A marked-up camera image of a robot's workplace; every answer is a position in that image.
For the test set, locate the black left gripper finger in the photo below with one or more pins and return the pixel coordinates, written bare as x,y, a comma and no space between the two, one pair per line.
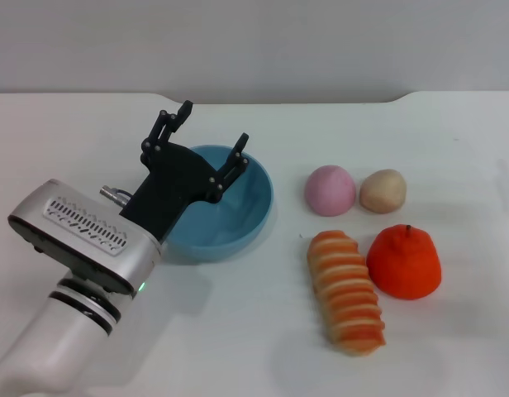
165,126
234,165

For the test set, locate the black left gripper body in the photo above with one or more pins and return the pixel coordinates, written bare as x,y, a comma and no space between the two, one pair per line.
167,186

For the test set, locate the blue bowl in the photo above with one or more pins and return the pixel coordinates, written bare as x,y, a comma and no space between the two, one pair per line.
242,207

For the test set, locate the orange fruit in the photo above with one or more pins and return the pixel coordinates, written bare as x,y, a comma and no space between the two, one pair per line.
403,264

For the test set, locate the pink round bun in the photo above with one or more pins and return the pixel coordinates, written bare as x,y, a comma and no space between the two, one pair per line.
331,190

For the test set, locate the beige round bun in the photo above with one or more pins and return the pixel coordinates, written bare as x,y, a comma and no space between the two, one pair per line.
382,191

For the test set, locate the orange striped bread loaf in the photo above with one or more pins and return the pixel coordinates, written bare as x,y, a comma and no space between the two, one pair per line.
345,293

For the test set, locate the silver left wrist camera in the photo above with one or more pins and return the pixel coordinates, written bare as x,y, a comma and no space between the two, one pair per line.
85,235

